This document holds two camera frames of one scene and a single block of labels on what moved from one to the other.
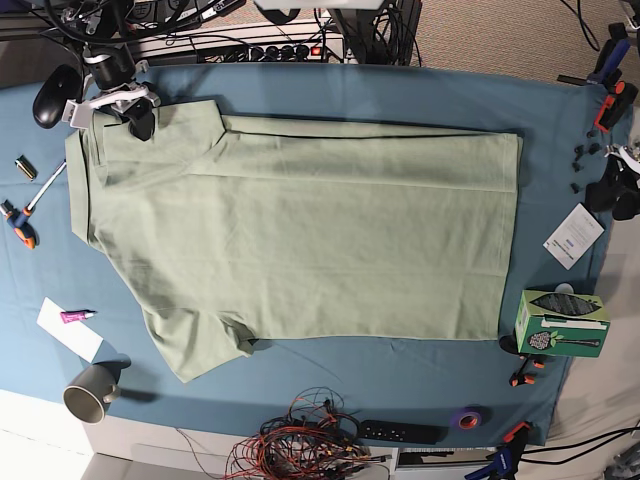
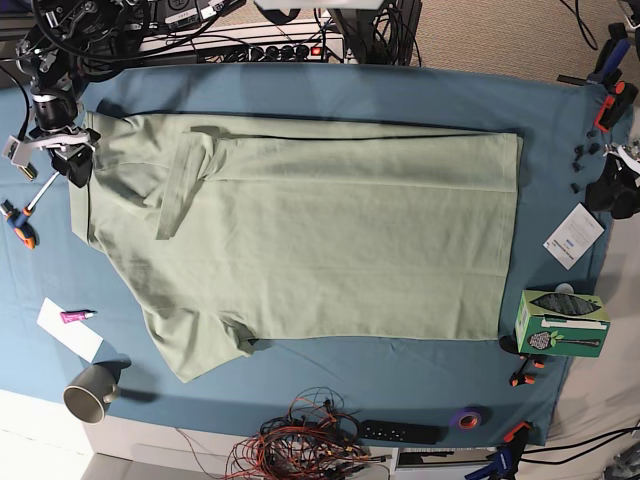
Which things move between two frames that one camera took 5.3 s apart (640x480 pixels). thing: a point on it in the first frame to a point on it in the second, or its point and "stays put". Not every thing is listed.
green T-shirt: x=227 y=230 stays put
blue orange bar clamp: x=506 y=459 stays put
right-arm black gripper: x=141 y=119 to x=74 y=161
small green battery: x=26 y=168 stays put
